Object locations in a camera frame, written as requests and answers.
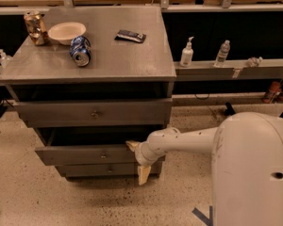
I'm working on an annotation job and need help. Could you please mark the grey bottom drawer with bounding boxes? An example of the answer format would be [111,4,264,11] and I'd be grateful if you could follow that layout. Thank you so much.
[55,161,164,179]

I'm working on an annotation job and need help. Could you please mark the grey top drawer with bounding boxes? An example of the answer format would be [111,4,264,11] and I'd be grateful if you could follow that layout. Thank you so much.
[14,98,172,128]

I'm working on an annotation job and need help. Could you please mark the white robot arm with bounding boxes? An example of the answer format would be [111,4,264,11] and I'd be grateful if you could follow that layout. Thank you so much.
[126,112,283,226]

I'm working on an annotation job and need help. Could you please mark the orange spray bottle left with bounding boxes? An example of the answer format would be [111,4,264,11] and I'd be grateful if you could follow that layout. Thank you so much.
[262,81,280,103]

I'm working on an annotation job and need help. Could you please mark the crumpled clear plastic wrapper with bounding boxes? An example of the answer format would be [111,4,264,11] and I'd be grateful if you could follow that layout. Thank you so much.
[246,56,263,67]

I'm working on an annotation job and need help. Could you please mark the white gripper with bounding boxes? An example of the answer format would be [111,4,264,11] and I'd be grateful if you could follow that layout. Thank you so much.
[125,140,161,186]

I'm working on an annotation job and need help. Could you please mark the black snack bar wrapper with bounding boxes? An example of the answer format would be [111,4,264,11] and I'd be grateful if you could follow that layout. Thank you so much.
[115,29,146,43]

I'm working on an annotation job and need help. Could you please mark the grey drawer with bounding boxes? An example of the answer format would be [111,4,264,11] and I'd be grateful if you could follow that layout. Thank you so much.
[35,125,160,166]
[55,161,164,179]
[14,98,172,128]

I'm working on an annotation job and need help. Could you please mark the crushed gold soda can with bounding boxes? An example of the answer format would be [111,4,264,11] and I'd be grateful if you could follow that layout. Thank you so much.
[24,10,49,46]

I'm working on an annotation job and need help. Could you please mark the white pump bottle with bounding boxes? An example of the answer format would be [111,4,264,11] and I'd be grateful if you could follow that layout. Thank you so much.
[180,37,193,67]

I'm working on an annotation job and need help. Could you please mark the clear pump bottle left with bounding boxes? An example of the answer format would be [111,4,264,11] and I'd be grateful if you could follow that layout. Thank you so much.
[0,49,12,68]

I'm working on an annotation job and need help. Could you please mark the clear water bottle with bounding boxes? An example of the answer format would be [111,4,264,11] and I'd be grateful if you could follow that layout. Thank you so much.
[213,40,230,67]

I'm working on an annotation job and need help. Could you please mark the white bowl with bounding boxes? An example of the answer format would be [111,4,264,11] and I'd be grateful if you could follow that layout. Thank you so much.
[48,22,86,45]

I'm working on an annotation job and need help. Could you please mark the grey drawer cabinet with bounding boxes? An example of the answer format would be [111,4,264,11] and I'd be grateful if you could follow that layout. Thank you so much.
[0,6,177,182]

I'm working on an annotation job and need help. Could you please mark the crushed blue soda can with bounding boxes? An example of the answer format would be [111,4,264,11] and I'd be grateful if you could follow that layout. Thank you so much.
[70,36,91,67]

